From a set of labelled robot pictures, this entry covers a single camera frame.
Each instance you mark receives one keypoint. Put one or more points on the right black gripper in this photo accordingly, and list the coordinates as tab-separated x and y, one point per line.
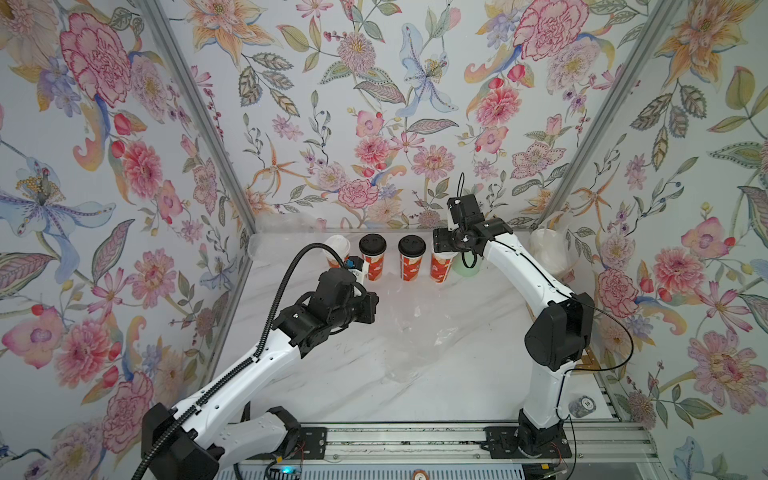
441	240

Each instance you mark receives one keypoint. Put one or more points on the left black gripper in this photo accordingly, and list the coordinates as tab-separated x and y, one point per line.
369	309

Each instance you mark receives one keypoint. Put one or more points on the red cup white lid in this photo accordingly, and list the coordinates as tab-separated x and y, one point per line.
440	265
341	247

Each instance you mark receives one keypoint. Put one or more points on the clear plastic carrier bag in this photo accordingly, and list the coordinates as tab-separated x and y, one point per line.
555	252

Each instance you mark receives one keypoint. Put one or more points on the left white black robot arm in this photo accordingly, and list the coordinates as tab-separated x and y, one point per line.
199	436

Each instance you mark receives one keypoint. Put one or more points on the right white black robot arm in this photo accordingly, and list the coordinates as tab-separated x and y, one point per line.
560	332

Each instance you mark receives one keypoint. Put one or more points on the stack of clear bags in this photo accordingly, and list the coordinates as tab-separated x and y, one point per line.
277	238

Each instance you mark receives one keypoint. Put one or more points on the green straw holder cup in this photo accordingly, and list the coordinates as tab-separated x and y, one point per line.
467	264

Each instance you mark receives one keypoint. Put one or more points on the red cup black lid right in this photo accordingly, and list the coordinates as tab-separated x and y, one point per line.
411	249

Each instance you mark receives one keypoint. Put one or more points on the red cup black lid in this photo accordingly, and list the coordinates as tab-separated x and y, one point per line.
411	249
373	247

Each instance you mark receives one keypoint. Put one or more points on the red cup black lid left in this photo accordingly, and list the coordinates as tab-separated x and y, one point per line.
373	247

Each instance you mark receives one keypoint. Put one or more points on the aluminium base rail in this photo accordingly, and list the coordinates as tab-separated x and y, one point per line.
471	442

